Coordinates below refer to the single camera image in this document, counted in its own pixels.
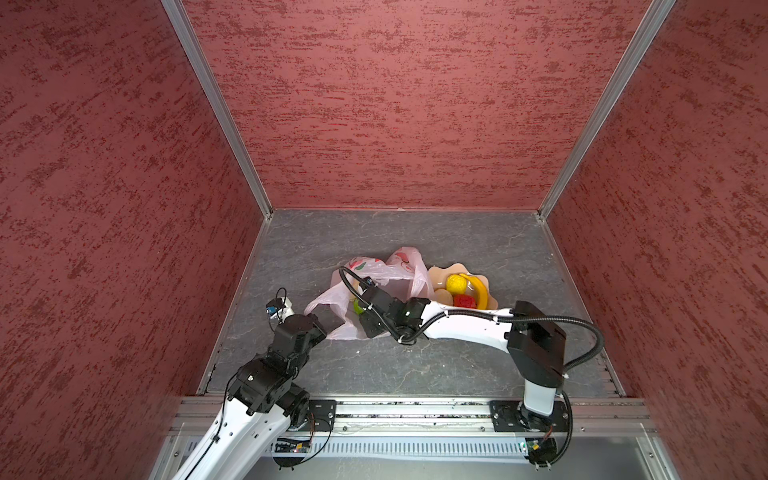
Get left circuit board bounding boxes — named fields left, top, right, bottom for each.
left=273, top=438, right=313, bottom=456

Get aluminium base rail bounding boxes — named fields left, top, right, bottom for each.
left=173, top=393, right=655, bottom=463

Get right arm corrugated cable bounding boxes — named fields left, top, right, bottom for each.
left=338, top=266, right=606, bottom=467

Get pink wavy bowl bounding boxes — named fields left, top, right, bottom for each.
left=428, top=263, right=499, bottom=310

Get left corner aluminium post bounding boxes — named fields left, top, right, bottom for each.
left=161, top=0, right=274, bottom=221

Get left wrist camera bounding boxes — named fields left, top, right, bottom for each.
left=266, top=297, right=295, bottom=323

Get pink plastic bag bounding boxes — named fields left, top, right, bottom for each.
left=304, top=247, right=434, bottom=340

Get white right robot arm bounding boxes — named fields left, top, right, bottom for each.
left=354, top=282, right=566, bottom=432

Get right circuit board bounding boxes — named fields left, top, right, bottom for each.
left=526, top=438, right=559, bottom=468

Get yellow fake lemon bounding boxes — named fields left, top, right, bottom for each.
left=445, top=274, right=469, bottom=296

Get right corner aluminium post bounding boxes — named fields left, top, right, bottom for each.
left=538, top=0, right=676, bottom=223

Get yellow fake banana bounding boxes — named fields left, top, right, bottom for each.
left=460, top=274, right=490, bottom=310

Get circuit board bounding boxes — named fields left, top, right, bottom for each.
left=526, top=438, right=559, bottom=468
left=273, top=438, right=313, bottom=456

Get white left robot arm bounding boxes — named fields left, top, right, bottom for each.
left=174, top=314, right=326, bottom=479

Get corner aluminium post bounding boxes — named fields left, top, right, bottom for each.
left=538, top=0, right=676, bottom=223
left=161, top=0, right=274, bottom=221

